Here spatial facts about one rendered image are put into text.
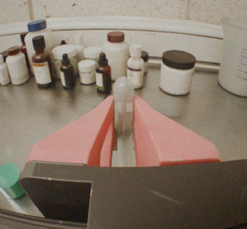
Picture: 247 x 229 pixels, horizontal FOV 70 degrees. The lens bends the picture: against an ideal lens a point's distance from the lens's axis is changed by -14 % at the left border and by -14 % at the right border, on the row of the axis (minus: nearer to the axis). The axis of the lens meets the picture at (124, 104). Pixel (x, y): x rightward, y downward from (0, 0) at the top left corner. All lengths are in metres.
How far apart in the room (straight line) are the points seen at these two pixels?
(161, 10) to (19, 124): 0.42
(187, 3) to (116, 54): 0.24
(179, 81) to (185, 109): 0.06
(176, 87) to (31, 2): 0.47
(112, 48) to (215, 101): 0.23
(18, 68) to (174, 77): 0.34
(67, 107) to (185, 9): 0.37
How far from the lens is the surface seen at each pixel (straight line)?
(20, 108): 0.41
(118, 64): 0.42
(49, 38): 0.49
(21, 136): 0.35
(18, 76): 0.49
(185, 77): 0.39
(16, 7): 0.66
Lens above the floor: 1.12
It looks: 36 degrees down
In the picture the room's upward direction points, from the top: straight up
